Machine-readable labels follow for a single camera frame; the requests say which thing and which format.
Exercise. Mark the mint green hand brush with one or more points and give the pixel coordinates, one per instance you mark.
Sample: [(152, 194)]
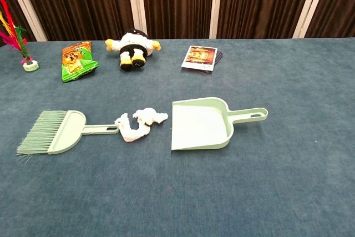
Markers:
[(66, 131)]

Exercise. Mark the green orange snack bag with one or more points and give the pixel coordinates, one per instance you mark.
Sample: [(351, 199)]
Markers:
[(77, 62)]

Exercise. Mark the black white plush toy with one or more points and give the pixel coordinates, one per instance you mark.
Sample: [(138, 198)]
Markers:
[(136, 44)]

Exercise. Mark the long white paper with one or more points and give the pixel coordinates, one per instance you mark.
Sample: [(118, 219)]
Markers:
[(130, 135)]

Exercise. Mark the blue felt table cover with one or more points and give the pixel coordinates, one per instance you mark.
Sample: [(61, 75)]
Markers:
[(177, 192)]

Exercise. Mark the dark photo card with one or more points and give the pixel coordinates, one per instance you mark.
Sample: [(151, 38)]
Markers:
[(220, 56)]

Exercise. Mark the mint green dustpan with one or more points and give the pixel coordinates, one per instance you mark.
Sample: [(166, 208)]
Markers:
[(199, 123)]

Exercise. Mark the colourful feather shuttlecock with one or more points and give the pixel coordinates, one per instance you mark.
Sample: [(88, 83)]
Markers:
[(30, 66)]

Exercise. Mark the white bordered photo card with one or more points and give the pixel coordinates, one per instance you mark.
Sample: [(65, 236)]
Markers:
[(198, 56)]

